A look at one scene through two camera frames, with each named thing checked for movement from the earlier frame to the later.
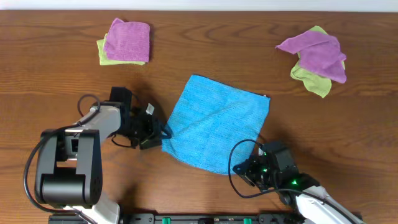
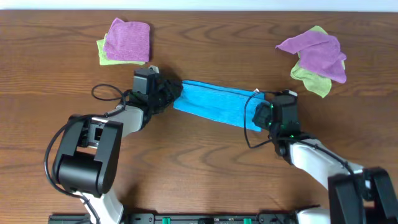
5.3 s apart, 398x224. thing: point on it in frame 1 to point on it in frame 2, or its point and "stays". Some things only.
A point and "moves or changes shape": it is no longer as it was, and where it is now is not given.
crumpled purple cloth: (318, 53) stays
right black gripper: (245, 170) to (263, 110)
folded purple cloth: (128, 41) stays
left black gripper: (154, 133) to (168, 94)
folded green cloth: (103, 60) stays
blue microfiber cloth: (215, 126) moves or changes shape
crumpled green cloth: (319, 84) stays
